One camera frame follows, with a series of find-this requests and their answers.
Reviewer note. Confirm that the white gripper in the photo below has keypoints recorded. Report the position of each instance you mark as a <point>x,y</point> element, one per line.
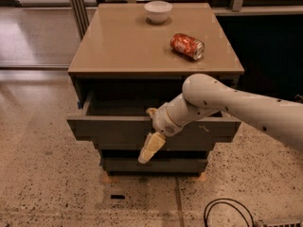
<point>161,121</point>

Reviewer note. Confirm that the grey top drawer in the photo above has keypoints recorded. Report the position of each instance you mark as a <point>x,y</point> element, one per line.
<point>124,124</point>

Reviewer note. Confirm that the grey drawer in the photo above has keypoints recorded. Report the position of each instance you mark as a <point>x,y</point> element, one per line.
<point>161,154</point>
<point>124,124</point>
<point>154,165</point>

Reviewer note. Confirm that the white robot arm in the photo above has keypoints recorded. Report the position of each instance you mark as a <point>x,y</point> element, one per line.
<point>203,95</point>

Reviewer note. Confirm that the grey middle drawer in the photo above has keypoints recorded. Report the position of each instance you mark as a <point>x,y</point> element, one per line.
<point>161,154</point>

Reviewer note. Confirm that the grey bottom drawer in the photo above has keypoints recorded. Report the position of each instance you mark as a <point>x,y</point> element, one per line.
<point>154,165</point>

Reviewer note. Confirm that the grey drawer cabinet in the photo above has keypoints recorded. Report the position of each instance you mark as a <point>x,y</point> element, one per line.
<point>124,55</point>

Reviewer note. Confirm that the red soda can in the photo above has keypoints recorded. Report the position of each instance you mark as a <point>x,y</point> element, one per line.
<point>188,46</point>

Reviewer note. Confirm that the white ceramic bowl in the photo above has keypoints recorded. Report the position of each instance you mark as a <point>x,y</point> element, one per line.
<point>158,11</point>

